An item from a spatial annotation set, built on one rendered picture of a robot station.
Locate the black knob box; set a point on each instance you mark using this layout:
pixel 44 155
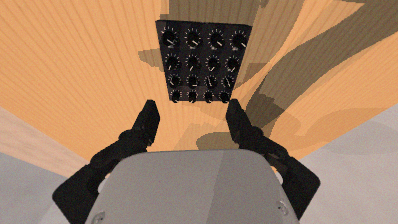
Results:
pixel 201 60

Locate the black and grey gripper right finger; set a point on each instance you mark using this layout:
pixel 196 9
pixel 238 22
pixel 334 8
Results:
pixel 299 183

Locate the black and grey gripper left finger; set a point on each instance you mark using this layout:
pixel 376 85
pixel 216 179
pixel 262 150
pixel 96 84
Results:
pixel 76 196

